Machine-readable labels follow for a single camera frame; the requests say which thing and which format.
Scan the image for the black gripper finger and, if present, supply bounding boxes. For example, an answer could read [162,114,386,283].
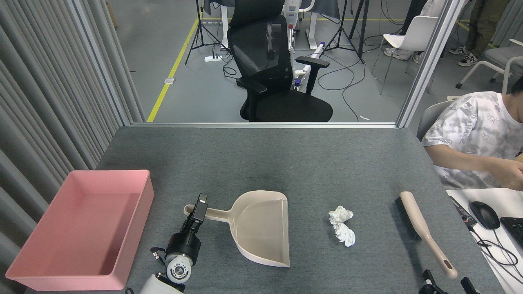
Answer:
[461,277,481,294]
[419,269,444,294]

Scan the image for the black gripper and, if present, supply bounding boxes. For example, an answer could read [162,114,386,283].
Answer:
[165,194,208,266]

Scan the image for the beige plastic dustpan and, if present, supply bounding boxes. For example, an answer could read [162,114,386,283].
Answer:
[183,190,291,268]

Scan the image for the beige hand brush black bristles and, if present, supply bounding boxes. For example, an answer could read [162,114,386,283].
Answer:
[395,191,458,280]

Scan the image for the white tissue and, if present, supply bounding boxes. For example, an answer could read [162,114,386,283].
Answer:
[333,223,356,247]
[329,206,354,225]

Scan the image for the pink plastic bin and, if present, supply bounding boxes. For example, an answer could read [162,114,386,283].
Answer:
[6,170,155,291]

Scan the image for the person's hand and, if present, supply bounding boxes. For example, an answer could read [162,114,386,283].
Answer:
[492,158,523,191]

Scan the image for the white desk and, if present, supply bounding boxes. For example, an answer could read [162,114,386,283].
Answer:
[445,188,523,294]

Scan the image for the black keyboard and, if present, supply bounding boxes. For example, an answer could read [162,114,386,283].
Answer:
[499,217,523,249]

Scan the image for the black computer mouse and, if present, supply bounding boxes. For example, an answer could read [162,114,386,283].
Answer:
[469,201,501,230]

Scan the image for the small black flat device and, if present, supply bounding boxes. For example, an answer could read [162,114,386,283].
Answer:
[449,196,478,227]

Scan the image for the person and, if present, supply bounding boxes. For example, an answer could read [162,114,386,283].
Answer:
[449,0,511,67]
[421,76,523,192]
[383,0,450,65]

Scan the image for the black mesh office chair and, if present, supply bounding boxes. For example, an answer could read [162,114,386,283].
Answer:
[227,0,333,123]

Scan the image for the grey chair backrest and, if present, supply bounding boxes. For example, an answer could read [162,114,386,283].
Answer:
[416,100,454,141]

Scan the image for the black tripod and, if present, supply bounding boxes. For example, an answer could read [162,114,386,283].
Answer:
[325,0,370,65]
[185,0,223,66]

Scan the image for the grey pleated curtain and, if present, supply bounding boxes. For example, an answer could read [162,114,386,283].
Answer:
[0,0,146,294]

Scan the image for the white blue wheeled device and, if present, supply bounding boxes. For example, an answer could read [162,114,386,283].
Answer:
[286,24,326,91]

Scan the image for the white plastic chair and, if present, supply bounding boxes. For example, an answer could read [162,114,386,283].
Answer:
[371,16,440,96]

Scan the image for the black mouse cable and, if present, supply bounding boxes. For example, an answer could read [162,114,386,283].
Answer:
[466,223,523,286]

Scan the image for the silver table edge rail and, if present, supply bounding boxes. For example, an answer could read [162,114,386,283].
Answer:
[131,122,399,129]

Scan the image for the white desk frame dark cover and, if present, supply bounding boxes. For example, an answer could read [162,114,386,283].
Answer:
[203,0,342,50]

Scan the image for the grey chair white frame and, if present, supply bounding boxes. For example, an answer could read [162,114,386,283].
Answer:
[456,39,523,94]

